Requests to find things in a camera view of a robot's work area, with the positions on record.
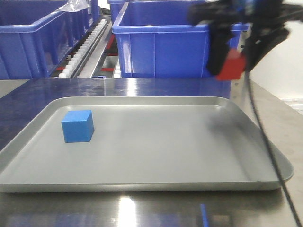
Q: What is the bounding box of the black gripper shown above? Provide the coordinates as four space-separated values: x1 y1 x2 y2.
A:
188 0 290 76

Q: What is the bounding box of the blue foam cube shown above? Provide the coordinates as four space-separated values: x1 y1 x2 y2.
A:
61 110 94 143

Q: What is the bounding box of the right blue plastic bin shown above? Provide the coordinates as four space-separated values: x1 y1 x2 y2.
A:
111 1 249 79

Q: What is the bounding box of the blue plastic bin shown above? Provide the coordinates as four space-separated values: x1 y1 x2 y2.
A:
108 0 206 26
0 0 99 79
111 1 249 79

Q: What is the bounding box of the black cable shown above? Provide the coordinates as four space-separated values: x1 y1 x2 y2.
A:
246 68 303 227

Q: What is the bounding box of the red foam cube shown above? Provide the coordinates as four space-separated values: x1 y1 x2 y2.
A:
216 48 246 81

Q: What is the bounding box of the clear plastic bag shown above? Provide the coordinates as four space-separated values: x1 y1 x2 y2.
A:
59 0 90 12

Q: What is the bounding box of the grey metal tray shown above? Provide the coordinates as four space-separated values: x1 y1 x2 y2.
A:
0 97 280 193

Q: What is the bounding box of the left blue plastic bin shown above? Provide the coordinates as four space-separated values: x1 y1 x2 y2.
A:
0 0 99 79

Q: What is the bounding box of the rear blue plastic bin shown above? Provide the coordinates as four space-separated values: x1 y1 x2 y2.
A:
108 0 206 26

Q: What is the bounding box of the white roller conveyor rail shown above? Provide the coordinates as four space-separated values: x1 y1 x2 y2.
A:
58 19 107 79

